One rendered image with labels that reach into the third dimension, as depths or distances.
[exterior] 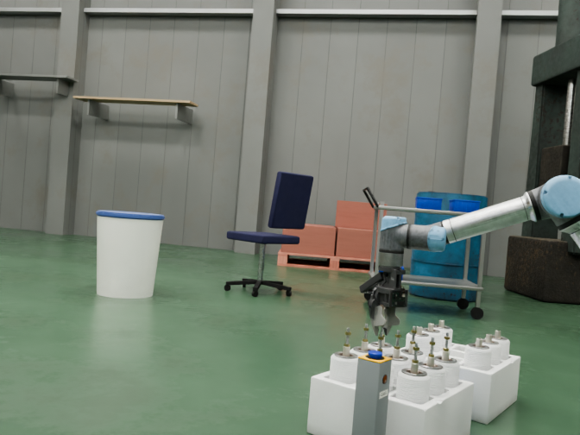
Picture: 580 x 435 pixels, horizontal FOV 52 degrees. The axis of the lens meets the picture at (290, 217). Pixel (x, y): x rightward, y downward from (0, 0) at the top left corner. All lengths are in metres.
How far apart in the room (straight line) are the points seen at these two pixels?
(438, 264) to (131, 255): 2.65
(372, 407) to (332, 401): 0.25
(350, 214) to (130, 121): 3.89
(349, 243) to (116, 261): 3.60
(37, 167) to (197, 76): 3.03
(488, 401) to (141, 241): 2.63
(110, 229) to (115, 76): 5.86
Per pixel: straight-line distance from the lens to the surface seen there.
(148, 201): 9.31
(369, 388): 1.68
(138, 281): 4.20
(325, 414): 1.94
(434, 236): 1.77
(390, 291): 1.78
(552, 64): 6.79
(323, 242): 7.09
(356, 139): 8.48
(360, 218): 7.55
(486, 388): 2.28
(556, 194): 1.75
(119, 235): 4.13
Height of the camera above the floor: 0.71
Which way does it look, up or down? 1 degrees down
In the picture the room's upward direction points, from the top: 5 degrees clockwise
